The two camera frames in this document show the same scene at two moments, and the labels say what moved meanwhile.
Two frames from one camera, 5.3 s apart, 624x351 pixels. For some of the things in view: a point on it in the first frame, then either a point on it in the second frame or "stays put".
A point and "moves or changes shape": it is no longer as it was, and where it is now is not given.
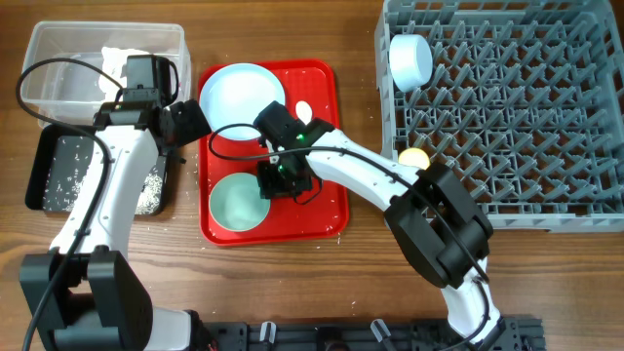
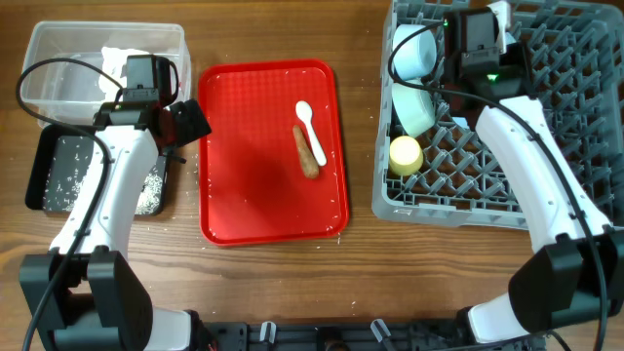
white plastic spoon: (303, 111) stays put
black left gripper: (193, 122) stays put
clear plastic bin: (68, 92) stays put
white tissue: (110, 81) stays put
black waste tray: (61, 165) stays put
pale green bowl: (236, 204) -> (414, 107)
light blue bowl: (410, 60) moves or changes shape
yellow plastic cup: (413, 157) moves or changes shape
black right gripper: (269, 190) -> (515, 57)
